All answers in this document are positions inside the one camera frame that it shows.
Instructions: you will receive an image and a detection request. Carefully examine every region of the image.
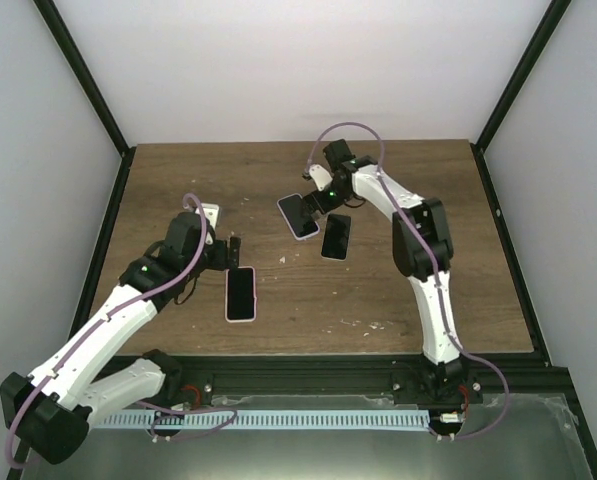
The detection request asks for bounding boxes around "phone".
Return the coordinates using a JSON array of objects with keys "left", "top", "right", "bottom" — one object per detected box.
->
[
  {"left": 277, "top": 193, "right": 320, "bottom": 241},
  {"left": 225, "top": 266, "right": 257, "bottom": 323}
]

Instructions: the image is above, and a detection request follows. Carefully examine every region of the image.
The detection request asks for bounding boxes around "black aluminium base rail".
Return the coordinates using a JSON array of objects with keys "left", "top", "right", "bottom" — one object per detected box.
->
[{"left": 102, "top": 352, "right": 569, "bottom": 406}]

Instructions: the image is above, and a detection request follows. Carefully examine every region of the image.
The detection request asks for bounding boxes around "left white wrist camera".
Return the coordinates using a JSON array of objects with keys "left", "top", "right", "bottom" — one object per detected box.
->
[{"left": 202, "top": 203, "right": 221, "bottom": 246}]

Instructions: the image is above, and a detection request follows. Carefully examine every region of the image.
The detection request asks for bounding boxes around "light blue slotted cable duct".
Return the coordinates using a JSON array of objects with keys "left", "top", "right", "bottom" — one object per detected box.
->
[{"left": 97, "top": 409, "right": 430, "bottom": 432}]

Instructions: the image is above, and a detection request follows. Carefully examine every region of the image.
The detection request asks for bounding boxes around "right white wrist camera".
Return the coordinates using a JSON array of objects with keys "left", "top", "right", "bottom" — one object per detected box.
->
[{"left": 303, "top": 164, "right": 333, "bottom": 191}]

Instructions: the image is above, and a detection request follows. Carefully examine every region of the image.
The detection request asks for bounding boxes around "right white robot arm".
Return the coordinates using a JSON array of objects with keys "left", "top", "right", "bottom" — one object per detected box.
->
[{"left": 303, "top": 139, "right": 466, "bottom": 403}]

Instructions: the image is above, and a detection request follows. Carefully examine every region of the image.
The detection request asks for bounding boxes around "phone in pink case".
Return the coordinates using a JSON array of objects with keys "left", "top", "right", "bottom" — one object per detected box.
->
[{"left": 225, "top": 266, "right": 257, "bottom": 323}]

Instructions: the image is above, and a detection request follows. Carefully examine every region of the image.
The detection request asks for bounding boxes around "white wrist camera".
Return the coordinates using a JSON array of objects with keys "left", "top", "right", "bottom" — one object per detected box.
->
[
  {"left": 303, "top": 164, "right": 333, "bottom": 191},
  {"left": 202, "top": 203, "right": 221, "bottom": 246}
]

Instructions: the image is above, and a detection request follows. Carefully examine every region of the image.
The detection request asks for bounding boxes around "black frame post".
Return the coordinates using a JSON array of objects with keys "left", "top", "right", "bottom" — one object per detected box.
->
[
  {"left": 475, "top": 0, "right": 571, "bottom": 152},
  {"left": 33, "top": 0, "right": 131, "bottom": 157}
]

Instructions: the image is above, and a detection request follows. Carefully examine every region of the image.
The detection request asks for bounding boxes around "black smartphone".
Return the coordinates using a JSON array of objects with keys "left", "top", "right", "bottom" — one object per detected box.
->
[{"left": 321, "top": 214, "right": 352, "bottom": 261}]

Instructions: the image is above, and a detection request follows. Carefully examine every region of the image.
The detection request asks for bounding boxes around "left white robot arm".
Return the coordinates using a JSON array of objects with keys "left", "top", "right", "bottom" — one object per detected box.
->
[{"left": 0, "top": 203, "right": 229, "bottom": 470}]

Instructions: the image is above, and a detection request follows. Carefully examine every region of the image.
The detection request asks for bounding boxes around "right black frame post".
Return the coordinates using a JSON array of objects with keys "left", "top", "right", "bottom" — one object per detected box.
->
[{"left": 475, "top": 0, "right": 571, "bottom": 152}]

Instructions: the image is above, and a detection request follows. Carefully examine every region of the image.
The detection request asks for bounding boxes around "left black frame post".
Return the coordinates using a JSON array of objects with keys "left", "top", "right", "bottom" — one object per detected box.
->
[{"left": 33, "top": 0, "right": 131, "bottom": 157}]

